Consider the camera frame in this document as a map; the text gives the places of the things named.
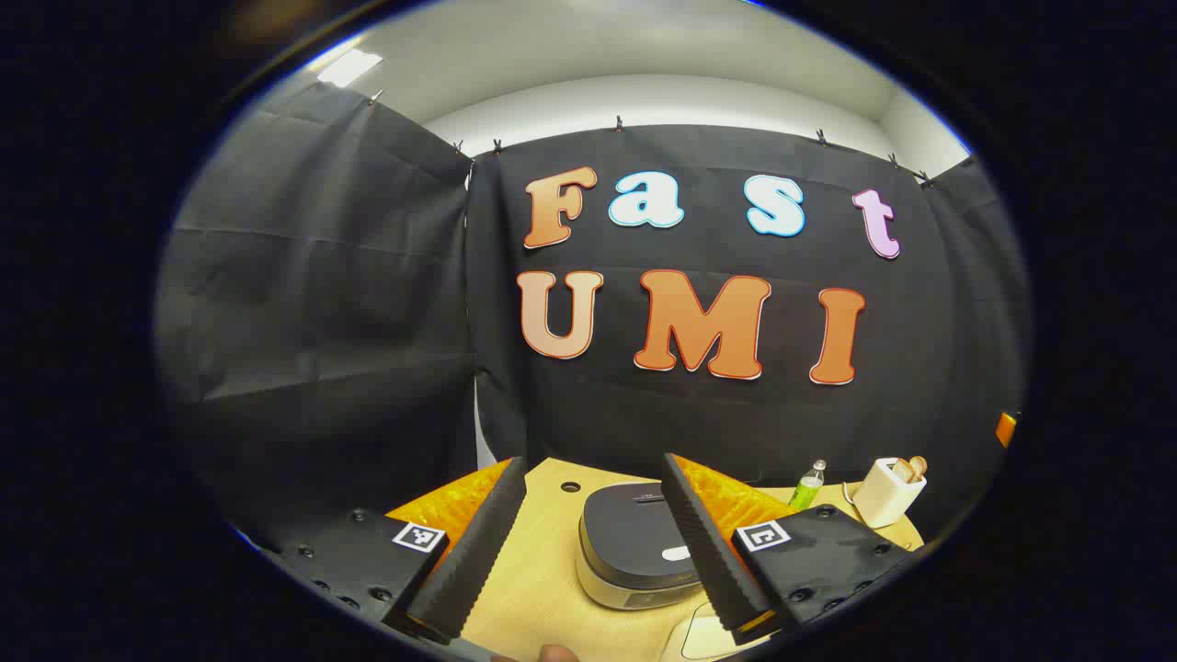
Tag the black and cream rice cooker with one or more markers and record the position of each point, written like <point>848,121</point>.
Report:
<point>625,538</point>

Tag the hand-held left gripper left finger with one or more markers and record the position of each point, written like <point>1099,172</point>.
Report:
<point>474,552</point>

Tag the white toaster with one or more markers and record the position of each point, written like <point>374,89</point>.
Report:
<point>883,498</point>

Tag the ceiling light panel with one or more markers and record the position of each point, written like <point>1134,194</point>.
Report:
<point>349,67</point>

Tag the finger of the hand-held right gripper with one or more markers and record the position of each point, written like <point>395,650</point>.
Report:
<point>1006,428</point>

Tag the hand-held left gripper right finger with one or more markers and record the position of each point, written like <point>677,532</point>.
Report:
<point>708,552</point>

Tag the green drink bottle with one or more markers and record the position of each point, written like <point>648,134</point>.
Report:
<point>807,494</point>

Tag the cream rectangular tray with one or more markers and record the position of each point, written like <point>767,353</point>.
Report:
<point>703,639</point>

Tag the black backdrop cloth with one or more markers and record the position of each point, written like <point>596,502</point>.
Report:
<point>368,322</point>

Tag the toast slice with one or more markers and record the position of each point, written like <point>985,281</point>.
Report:
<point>918,466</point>
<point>903,470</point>

